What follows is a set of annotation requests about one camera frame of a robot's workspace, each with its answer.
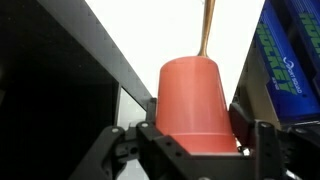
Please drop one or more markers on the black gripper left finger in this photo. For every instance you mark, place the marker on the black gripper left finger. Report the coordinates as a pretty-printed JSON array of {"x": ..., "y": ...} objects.
[{"x": 133, "y": 153}]

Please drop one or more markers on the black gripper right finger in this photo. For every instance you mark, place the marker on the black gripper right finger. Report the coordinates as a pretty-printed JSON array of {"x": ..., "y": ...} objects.
[{"x": 263, "y": 150}]

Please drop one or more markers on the red translucent plastic cup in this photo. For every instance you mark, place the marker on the red translucent plastic cup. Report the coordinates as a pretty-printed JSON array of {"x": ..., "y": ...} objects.
[{"x": 193, "y": 106}]

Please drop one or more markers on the wooden spoon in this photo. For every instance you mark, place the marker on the wooden spoon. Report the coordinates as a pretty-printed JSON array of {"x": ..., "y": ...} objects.
[{"x": 207, "y": 23}]

